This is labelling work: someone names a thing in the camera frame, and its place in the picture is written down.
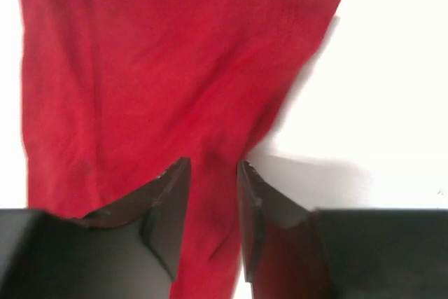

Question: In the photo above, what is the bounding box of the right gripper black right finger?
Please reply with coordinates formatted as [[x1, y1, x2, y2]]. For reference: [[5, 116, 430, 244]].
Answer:
[[237, 161, 447, 298]]

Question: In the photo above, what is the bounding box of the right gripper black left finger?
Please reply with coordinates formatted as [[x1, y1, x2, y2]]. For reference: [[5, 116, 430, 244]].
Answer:
[[1, 158, 191, 299]]

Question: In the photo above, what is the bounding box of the red t shirt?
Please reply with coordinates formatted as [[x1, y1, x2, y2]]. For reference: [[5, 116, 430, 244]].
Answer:
[[20, 0, 340, 298]]

